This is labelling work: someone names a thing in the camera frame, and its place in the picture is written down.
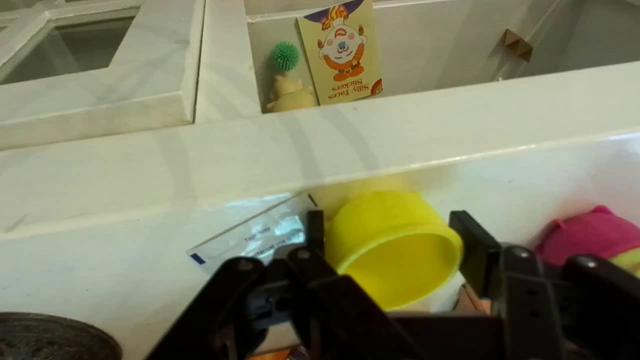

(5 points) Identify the white cabinet door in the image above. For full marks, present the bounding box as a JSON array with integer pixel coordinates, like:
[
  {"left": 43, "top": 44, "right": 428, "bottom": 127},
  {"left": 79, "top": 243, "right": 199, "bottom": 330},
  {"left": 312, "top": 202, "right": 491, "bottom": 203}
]
[{"left": 0, "top": 0, "right": 204, "bottom": 150}]

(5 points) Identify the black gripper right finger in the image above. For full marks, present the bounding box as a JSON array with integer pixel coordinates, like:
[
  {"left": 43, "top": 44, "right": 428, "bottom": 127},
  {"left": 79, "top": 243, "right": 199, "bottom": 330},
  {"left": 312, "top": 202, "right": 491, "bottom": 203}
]
[{"left": 447, "top": 210, "right": 640, "bottom": 360}]

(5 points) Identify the yellow plastic bowl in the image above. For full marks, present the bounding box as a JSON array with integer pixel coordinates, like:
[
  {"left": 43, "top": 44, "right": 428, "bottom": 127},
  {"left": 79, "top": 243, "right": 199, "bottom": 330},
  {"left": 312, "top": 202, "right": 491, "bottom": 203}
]
[{"left": 324, "top": 190, "right": 464, "bottom": 309}]

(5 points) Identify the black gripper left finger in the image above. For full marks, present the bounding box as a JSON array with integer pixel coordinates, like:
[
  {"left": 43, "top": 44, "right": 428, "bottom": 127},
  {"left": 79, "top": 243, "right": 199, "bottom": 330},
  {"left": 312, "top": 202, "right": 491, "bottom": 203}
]
[{"left": 146, "top": 210, "right": 425, "bottom": 360}]

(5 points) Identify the green spiky ball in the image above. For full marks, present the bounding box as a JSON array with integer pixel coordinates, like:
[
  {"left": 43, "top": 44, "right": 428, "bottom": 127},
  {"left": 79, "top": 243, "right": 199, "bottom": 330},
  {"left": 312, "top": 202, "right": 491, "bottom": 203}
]
[{"left": 268, "top": 41, "right": 299, "bottom": 71}]

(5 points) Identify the green pink ball toy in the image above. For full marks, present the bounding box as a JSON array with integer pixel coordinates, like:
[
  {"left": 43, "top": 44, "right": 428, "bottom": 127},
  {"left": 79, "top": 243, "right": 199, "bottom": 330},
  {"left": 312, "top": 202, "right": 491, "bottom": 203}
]
[{"left": 535, "top": 205, "right": 640, "bottom": 276}]

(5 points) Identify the clown picture card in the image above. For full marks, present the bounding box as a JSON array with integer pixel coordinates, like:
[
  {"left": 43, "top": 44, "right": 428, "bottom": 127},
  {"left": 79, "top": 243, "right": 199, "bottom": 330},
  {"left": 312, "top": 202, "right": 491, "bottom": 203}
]
[{"left": 295, "top": 0, "right": 383, "bottom": 103}]

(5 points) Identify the white cabinet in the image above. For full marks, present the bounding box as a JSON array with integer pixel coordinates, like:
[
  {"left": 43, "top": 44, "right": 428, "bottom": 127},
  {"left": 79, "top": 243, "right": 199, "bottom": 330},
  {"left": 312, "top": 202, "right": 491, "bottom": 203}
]
[{"left": 0, "top": 0, "right": 640, "bottom": 360}]

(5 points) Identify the cream plush toy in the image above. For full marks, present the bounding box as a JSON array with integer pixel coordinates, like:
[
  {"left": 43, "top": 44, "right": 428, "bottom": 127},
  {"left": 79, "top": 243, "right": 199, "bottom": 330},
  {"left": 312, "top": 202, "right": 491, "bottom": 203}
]
[{"left": 265, "top": 74, "right": 315, "bottom": 111}]

